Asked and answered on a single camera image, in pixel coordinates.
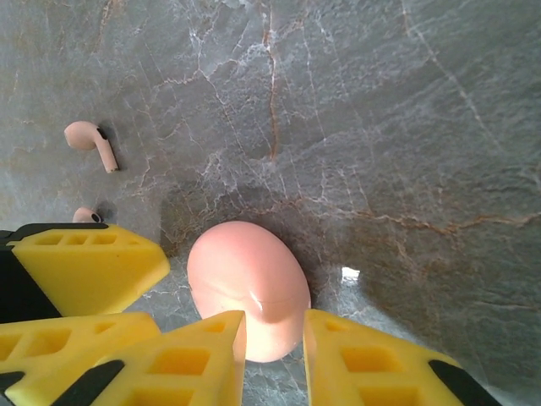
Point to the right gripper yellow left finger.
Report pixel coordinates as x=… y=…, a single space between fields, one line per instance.
x=177 y=372

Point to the pink earbud charging case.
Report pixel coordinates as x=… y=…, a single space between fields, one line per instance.
x=245 y=275

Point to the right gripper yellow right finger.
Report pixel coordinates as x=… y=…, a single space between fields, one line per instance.
x=367 y=368

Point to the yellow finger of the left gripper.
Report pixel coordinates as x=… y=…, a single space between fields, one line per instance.
x=93 y=270
x=63 y=338

